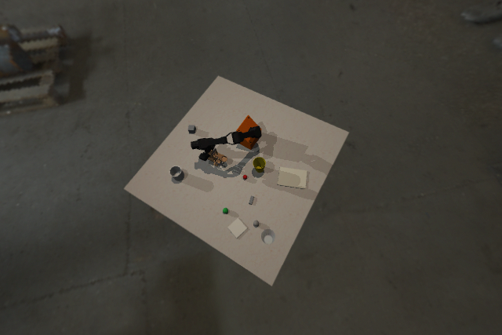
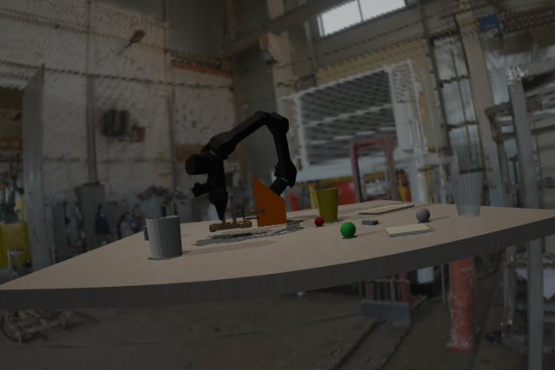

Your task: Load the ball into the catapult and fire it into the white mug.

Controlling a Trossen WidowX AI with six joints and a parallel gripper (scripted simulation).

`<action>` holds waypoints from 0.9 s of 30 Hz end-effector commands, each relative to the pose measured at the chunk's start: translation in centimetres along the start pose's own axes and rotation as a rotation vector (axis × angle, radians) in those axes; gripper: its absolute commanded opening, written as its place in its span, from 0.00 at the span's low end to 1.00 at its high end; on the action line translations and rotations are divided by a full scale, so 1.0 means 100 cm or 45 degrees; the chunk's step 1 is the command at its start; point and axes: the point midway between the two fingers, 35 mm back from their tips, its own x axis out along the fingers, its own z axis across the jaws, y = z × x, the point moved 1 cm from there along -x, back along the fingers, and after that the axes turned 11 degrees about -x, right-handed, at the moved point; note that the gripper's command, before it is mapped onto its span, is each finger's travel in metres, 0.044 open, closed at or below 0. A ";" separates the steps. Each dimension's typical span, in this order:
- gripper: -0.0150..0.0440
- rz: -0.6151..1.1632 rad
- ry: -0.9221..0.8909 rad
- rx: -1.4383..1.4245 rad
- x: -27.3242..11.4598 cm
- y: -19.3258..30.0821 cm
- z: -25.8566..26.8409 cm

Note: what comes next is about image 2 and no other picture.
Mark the green ball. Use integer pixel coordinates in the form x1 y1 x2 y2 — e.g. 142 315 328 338
340 222 356 237

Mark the beige flat rectangular panel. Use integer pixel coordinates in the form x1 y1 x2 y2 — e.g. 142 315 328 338
354 204 415 215

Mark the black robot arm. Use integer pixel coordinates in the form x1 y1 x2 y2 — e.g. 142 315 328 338
186 111 297 198

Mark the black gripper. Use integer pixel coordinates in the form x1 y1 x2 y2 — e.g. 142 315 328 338
207 172 229 221

